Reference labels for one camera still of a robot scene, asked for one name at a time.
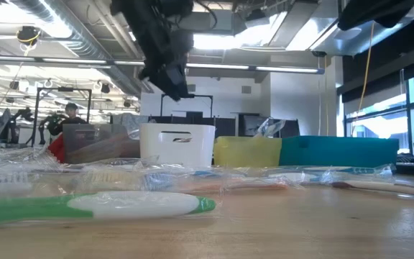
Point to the grey ceiling box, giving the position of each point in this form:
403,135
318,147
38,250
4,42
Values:
225,21

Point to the long ceiling light strip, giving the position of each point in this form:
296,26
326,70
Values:
250,67

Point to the person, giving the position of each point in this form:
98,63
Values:
71,115

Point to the grey translucent bin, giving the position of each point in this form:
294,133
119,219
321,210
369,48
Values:
85,131

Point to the white plastic bin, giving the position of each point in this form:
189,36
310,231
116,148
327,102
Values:
192,154

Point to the black ceiling fixture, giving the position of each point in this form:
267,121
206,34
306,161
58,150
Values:
29,34

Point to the yellow plastic bin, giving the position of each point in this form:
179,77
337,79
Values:
246,153

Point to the small red bin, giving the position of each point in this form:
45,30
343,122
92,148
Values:
58,149

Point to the teal plastic bin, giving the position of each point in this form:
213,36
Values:
336,151

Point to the green toothbrush in clear wrapper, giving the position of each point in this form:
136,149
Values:
23,210

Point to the black framed window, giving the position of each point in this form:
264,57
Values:
383,126

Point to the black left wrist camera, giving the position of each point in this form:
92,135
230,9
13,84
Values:
173,86

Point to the silver rectangular air duct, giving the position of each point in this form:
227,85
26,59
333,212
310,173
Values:
322,36

